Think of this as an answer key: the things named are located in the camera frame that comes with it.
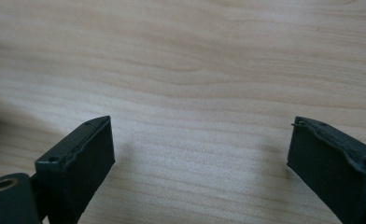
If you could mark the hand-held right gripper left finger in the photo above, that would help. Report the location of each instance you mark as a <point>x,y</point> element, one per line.
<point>78,161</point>

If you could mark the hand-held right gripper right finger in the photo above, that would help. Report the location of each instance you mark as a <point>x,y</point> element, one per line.
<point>336,168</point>

